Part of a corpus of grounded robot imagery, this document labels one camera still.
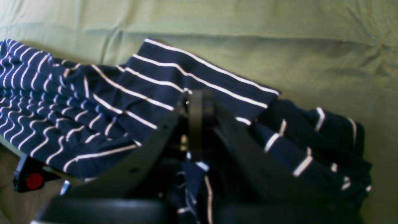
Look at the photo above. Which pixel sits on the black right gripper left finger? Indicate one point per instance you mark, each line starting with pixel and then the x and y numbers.
pixel 133 191

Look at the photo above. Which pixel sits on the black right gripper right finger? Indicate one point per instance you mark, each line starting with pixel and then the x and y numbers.
pixel 284 199

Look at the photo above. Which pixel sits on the navy white striped T-shirt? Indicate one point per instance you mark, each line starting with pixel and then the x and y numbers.
pixel 82 120

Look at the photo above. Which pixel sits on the green table cloth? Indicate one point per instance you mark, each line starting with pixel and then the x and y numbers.
pixel 340 55

